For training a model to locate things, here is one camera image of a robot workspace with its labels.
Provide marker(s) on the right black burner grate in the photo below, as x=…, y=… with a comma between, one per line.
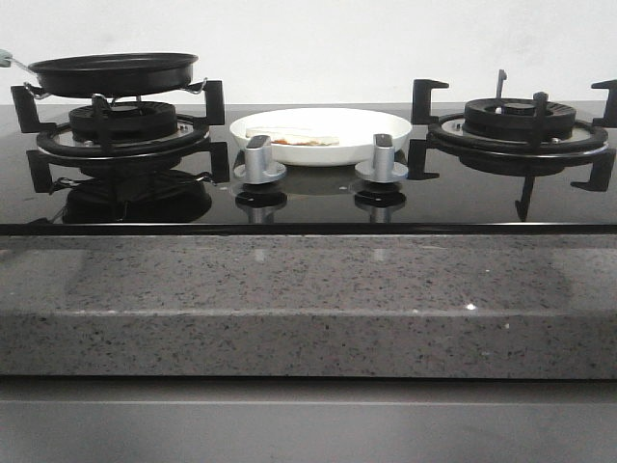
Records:
x=587, y=145

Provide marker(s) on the fried egg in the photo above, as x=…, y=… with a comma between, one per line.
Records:
x=294, y=136

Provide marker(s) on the black burner grate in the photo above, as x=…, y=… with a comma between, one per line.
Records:
x=113, y=162
x=587, y=145

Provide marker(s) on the black glass cooktop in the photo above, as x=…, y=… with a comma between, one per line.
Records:
x=445, y=193

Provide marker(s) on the left silver stove knob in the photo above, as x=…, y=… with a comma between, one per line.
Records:
x=259, y=166

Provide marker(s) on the right gas burner head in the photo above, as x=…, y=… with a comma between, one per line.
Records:
x=511, y=119

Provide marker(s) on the left black burner grate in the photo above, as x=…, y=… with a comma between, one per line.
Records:
x=113, y=162

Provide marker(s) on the black frying pan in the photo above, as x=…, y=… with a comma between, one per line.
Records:
x=115, y=75

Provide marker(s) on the right silver stove knob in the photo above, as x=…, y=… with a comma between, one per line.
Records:
x=382, y=168

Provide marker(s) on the silver stove knob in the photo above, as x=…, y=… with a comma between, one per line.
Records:
x=382, y=168
x=259, y=166

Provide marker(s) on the white plate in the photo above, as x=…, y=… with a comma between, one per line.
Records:
x=355, y=129

